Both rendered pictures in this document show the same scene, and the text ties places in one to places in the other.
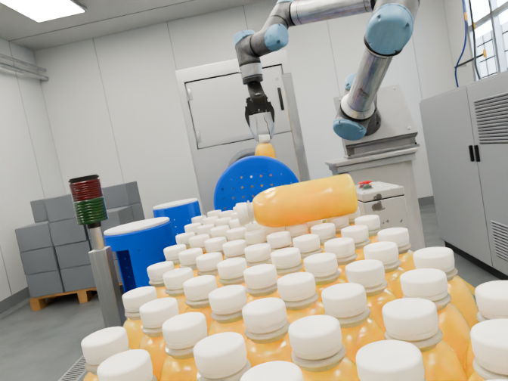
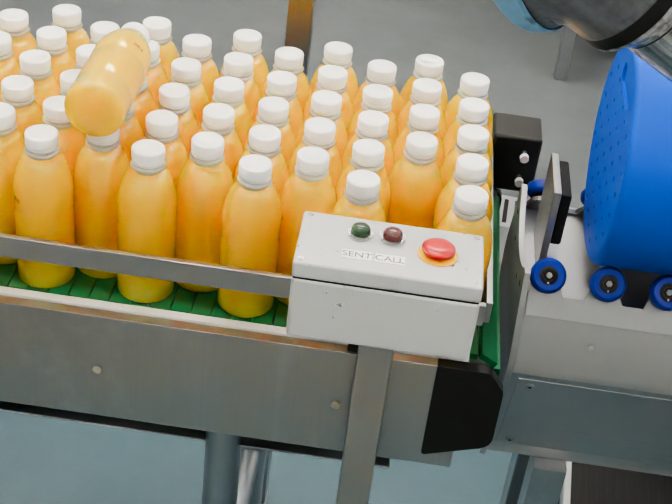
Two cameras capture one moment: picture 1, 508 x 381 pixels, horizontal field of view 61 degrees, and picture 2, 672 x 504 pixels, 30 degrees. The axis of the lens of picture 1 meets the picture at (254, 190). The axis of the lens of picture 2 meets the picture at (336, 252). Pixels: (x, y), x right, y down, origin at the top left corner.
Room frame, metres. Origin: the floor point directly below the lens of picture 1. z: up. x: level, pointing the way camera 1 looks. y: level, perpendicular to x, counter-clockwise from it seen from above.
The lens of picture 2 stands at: (1.09, -1.40, 1.86)
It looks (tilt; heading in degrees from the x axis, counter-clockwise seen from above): 35 degrees down; 92
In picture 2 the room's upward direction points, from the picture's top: 7 degrees clockwise
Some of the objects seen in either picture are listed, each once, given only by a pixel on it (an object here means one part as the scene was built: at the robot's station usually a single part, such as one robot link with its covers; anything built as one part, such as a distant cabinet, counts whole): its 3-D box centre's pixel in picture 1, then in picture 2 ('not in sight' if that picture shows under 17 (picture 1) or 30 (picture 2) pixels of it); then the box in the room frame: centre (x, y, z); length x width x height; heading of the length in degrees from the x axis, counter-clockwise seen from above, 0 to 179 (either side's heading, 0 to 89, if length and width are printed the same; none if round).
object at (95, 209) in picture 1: (91, 210); not in sight; (0.94, 0.35, 1.18); 0.06 x 0.06 x 0.05
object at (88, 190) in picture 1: (86, 190); not in sight; (0.94, 0.35, 1.23); 0.06 x 0.06 x 0.04
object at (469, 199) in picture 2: not in sight; (470, 200); (1.20, -0.17, 1.09); 0.04 x 0.04 x 0.02
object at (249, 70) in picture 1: (250, 72); not in sight; (1.50, -0.06, 1.51); 0.08 x 0.08 x 0.05
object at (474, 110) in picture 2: not in sight; (473, 111); (1.20, 0.05, 1.09); 0.04 x 0.04 x 0.02
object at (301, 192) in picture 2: not in sight; (305, 231); (1.01, -0.13, 0.99); 0.07 x 0.07 x 0.19
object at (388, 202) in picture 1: (373, 205); (385, 284); (1.11, -0.30, 1.05); 0.20 x 0.10 x 0.10; 0
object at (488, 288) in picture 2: not in sight; (488, 221); (1.24, -0.01, 0.96); 0.40 x 0.01 x 0.03; 90
